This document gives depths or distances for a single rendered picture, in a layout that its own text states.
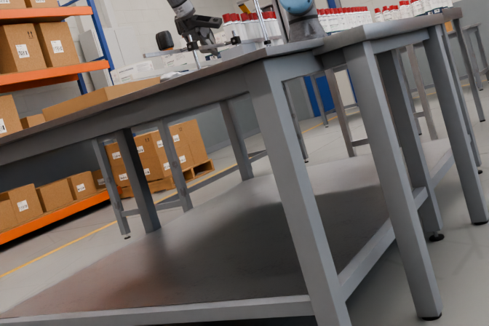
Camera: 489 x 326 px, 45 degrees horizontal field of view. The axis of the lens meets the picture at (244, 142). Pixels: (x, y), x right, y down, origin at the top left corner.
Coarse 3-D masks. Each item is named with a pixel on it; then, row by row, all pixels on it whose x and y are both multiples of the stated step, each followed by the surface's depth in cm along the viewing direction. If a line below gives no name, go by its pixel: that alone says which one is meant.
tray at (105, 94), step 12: (120, 84) 167; (132, 84) 171; (144, 84) 175; (84, 96) 165; (96, 96) 163; (108, 96) 162; (120, 96) 166; (48, 108) 173; (60, 108) 171; (72, 108) 169; (48, 120) 174
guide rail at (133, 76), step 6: (210, 60) 238; (216, 60) 241; (174, 66) 217; (180, 66) 220; (186, 66) 223; (192, 66) 226; (144, 72) 202; (150, 72) 205; (156, 72) 208; (162, 72) 210; (168, 72) 213; (132, 78) 197; (138, 78) 199
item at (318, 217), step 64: (256, 64) 137; (320, 64) 165; (384, 64) 222; (64, 128) 173; (128, 128) 296; (256, 192) 322; (320, 192) 271; (128, 256) 256; (192, 256) 222; (256, 256) 197; (320, 256) 140; (0, 320) 213; (64, 320) 192; (128, 320) 177; (192, 320) 165; (320, 320) 143
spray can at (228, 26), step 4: (224, 16) 245; (228, 16) 245; (224, 20) 246; (228, 20) 245; (224, 24) 246; (228, 24) 244; (232, 24) 245; (224, 28) 246; (228, 28) 245; (232, 28) 245; (228, 32) 245; (236, 32) 246; (228, 36) 245; (232, 36) 245; (228, 40) 246
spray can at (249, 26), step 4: (244, 12) 258; (244, 16) 258; (244, 20) 258; (248, 20) 258; (244, 24) 258; (248, 24) 258; (252, 24) 259; (248, 28) 258; (252, 28) 258; (248, 32) 258; (252, 32) 258; (248, 36) 258; (252, 36) 258; (256, 36) 260; (256, 44) 259; (256, 48) 258
